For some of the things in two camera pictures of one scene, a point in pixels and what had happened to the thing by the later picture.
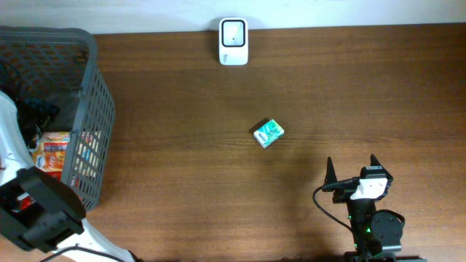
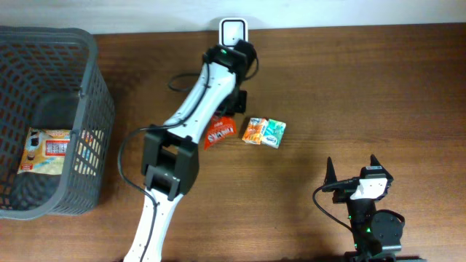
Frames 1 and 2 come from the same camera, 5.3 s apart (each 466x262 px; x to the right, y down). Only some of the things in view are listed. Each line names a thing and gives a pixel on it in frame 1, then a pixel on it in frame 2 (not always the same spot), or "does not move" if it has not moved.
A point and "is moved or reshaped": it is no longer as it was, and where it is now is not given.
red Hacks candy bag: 56,175 to 220,128
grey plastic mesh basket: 60,63 does not move
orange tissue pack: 54,158 to 255,130
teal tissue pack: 266,135 is moved or reshaped
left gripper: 42,110 to 240,102
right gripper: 340,196 does not move
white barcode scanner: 234,41 does not move
